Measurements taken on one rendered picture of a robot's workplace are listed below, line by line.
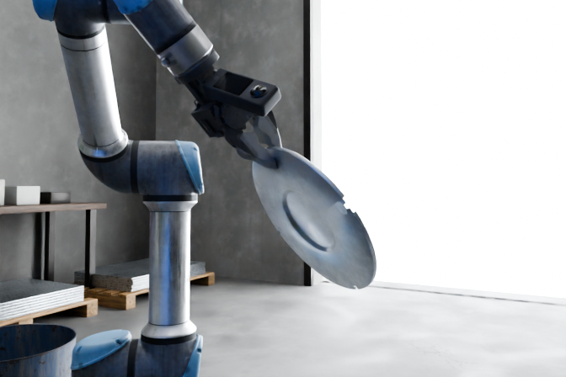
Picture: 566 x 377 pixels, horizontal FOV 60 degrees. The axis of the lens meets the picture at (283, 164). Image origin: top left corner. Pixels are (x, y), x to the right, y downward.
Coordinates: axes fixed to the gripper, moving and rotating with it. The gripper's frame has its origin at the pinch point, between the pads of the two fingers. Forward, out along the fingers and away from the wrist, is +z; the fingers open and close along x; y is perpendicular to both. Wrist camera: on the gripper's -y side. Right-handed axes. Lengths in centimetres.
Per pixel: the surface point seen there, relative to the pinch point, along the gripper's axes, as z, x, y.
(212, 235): 206, -122, 422
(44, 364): 34, 51, 104
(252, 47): 74, -283, 376
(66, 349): 39, 44, 109
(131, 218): 144, -86, 486
